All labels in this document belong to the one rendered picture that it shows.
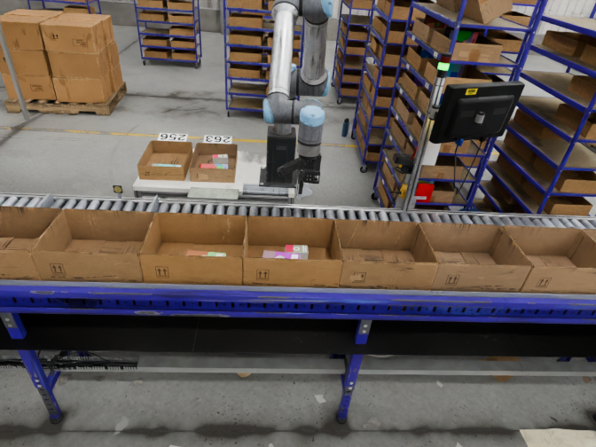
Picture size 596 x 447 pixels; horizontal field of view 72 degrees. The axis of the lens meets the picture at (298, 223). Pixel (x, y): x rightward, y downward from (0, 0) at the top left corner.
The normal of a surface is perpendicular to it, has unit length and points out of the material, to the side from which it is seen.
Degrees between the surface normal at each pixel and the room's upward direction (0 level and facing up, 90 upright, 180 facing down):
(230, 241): 89
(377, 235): 89
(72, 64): 90
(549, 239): 90
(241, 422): 0
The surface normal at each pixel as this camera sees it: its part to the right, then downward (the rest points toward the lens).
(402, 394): 0.07, -0.82
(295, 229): 0.04, 0.57
